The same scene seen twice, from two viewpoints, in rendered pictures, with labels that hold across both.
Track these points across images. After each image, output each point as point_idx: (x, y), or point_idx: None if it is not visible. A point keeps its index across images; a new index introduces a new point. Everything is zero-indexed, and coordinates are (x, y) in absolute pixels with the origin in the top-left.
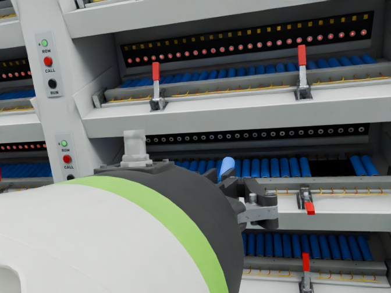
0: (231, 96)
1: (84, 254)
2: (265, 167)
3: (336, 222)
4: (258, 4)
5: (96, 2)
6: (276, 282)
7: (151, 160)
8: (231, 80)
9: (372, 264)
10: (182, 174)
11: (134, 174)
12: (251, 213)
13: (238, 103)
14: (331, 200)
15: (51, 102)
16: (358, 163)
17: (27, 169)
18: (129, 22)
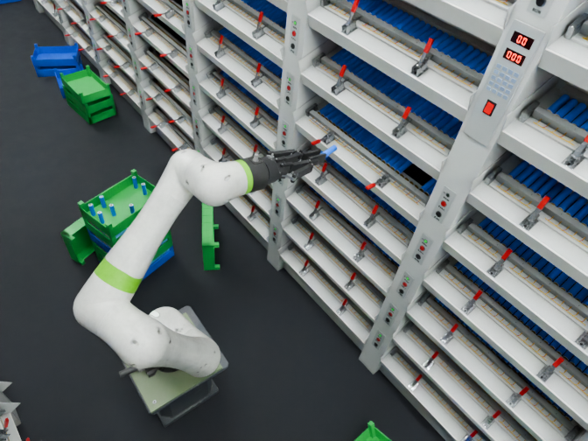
0: (374, 108)
1: (234, 175)
2: (386, 151)
3: (388, 200)
4: (392, 75)
5: (332, 3)
6: (361, 210)
7: (257, 160)
8: (380, 97)
9: (409, 233)
10: (261, 165)
11: (250, 164)
12: (287, 176)
13: (369, 115)
14: (394, 190)
15: (290, 54)
16: (430, 181)
17: (276, 65)
18: (335, 39)
